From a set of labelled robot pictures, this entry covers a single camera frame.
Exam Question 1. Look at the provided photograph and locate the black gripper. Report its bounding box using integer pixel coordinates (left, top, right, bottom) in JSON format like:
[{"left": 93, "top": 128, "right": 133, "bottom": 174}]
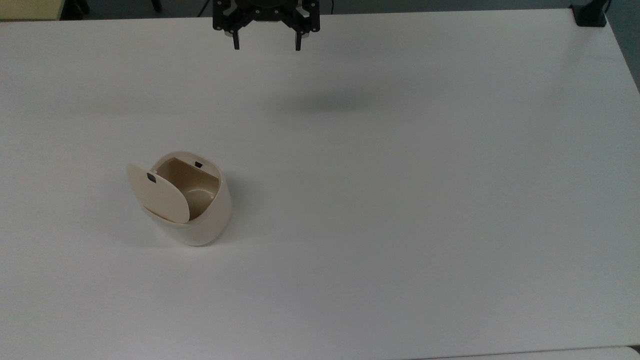
[{"left": 212, "top": 0, "right": 321, "bottom": 52}]

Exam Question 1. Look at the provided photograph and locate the cream plastic trash bin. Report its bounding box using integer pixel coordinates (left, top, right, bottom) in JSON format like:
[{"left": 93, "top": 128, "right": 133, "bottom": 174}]
[{"left": 141, "top": 151, "right": 233, "bottom": 247}]

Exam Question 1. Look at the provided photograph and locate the white adjacent table top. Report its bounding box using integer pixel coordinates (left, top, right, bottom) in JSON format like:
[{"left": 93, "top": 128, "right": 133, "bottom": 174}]
[{"left": 415, "top": 346, "right": 640, "bottom": 360}]

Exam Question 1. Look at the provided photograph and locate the cream trash bin lid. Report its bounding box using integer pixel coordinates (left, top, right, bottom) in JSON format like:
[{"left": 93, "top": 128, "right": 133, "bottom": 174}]
[{"left": 126, "top": 163, "right": 191, "bottom": 224}]

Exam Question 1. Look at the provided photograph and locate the yellow wooden cabinet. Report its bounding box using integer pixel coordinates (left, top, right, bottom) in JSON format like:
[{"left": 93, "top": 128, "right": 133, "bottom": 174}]
[{"left": 0, "top": 0, "right": 64, "bottom": 21}]

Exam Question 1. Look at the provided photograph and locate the black table clamp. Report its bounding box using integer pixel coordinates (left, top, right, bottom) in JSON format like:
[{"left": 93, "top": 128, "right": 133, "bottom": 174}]
[{"left": 569, "top": 0, "right": 612, "bottom": 27}]

